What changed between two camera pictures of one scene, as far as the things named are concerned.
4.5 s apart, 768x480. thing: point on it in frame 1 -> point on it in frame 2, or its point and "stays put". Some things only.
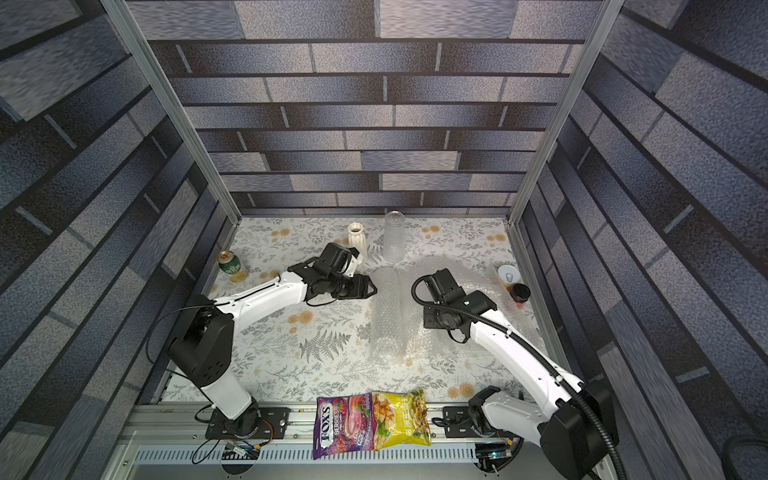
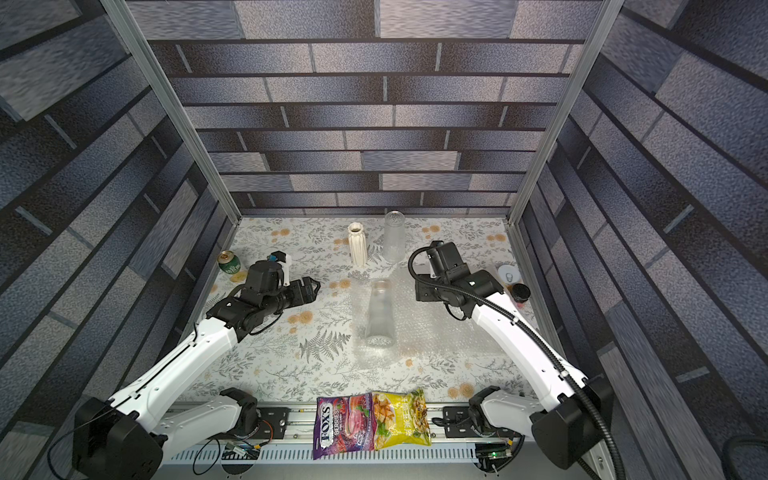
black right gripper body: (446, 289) -> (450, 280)
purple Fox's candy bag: (343, 424) stays put
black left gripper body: (347, 286) -> (288, 297)
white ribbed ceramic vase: (358, 240) stays put
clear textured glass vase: (394, 243) stays put
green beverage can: (229, 262) stays put
